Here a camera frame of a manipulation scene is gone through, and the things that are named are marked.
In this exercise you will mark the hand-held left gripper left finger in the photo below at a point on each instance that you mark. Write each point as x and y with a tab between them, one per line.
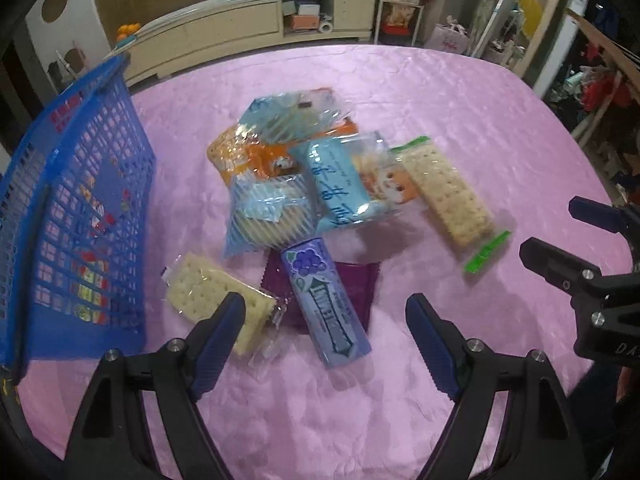
220	340

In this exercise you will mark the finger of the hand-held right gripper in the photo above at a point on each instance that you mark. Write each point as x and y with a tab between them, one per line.
595	215
550	260

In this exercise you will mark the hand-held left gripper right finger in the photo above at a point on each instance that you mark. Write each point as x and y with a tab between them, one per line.
434	347

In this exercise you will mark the clear cracker packet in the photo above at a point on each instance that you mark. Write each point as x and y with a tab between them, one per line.
200	285

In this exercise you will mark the dark purple snack packet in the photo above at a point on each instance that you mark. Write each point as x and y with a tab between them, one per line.
357	285

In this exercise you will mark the purple grape candy tube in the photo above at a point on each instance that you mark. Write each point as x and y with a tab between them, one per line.
320	300

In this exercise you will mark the cracker packet with green end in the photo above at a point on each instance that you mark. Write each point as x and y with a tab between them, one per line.
445	195

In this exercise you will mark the blue striped cookie packet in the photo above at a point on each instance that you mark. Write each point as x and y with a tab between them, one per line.
265	225
285	115

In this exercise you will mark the yellow orange cracker packet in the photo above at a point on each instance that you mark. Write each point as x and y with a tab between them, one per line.
225	155

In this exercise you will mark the orange candy packet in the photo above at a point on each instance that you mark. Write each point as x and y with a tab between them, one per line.
270	160

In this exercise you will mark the light blue cartoon snack packet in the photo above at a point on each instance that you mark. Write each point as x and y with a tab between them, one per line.
340	180

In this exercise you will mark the blue plastic basket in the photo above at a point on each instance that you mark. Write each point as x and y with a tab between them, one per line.
75	210

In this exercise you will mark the pink quilted tablecloth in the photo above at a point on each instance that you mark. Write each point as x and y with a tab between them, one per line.
350	420

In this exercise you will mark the pink gift bag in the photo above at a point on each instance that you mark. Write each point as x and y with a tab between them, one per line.
447	40

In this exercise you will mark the cream low cabinet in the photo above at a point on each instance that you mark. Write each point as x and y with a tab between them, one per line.
210	30

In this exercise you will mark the pile of oranges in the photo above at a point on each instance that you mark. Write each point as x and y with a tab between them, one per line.
127	32

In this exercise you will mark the white tape roll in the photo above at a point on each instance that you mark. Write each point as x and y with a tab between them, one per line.
327	26

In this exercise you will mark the small orange box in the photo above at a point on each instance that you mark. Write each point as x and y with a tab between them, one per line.
305	22

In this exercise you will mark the white board with round holes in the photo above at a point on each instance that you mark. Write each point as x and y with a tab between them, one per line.
55	30

